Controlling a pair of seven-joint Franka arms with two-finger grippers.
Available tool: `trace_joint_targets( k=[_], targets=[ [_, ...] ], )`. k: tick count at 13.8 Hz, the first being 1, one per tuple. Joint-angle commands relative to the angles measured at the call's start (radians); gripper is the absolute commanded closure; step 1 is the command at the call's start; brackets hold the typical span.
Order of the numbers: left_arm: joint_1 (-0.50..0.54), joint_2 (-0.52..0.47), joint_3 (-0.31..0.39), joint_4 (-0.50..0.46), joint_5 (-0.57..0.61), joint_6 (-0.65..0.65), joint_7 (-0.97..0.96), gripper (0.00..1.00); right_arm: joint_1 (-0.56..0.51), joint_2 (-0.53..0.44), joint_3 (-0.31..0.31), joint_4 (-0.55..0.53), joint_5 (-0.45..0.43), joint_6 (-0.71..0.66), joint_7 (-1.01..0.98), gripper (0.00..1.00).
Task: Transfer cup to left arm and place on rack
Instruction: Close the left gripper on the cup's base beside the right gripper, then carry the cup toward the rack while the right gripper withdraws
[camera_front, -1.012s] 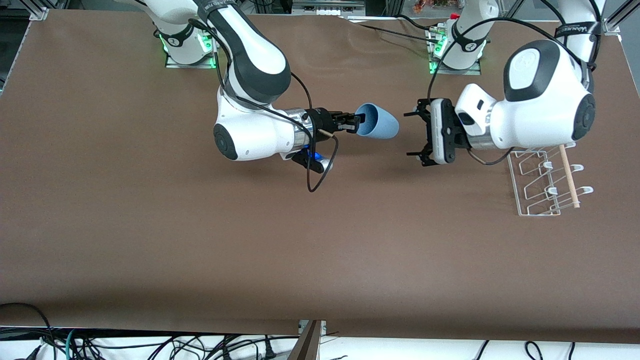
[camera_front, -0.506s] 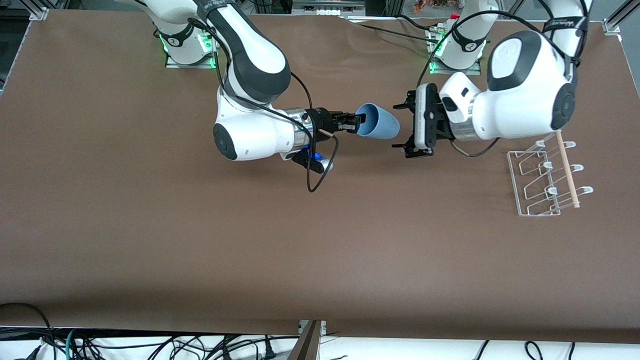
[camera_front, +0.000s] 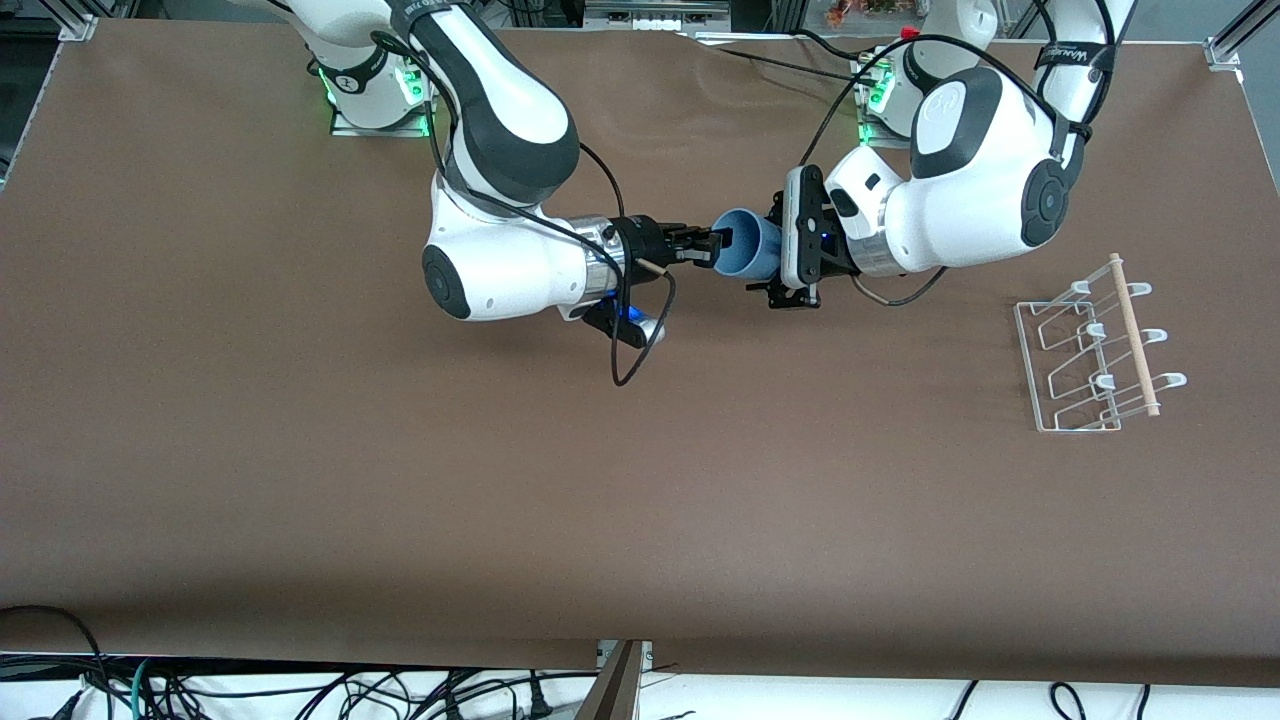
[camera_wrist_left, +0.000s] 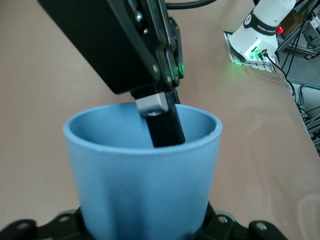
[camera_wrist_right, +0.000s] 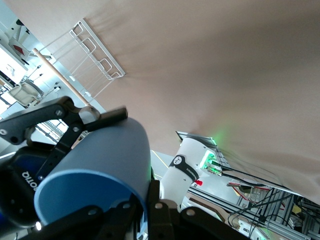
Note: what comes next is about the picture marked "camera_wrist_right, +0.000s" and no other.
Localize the brown table cover sheet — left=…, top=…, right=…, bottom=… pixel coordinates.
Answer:
left=4, top=0, right=320, bottom=198

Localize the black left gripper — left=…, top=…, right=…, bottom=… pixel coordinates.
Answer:
left=0, top=96, right=130, bottom=228

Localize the beige office chair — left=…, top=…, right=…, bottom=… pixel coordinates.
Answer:
left=8, top=81, right=45, bottom=107

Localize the aluminium profile frame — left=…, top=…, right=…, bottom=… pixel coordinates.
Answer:
left=187, top=186, right=320, bottom=240

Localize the black base connector cable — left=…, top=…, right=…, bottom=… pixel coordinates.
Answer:
left=211, top=166, right=297, bottom=193

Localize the white machine with red mark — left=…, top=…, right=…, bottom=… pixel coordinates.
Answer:
left=0, top=18, right=32, bottom=66

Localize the blue cup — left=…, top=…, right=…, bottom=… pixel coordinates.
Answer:
left=33, top=116, right=152, bottom=226

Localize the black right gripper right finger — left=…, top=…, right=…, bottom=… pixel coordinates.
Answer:
left=146, top=178, right=251, bottom=240

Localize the white wire cup rack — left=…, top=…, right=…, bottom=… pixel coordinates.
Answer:
left=31, top=17, right=126, bottom=111

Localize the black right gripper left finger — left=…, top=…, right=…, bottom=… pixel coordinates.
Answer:
left=32, top=198, right=138, bottom=240

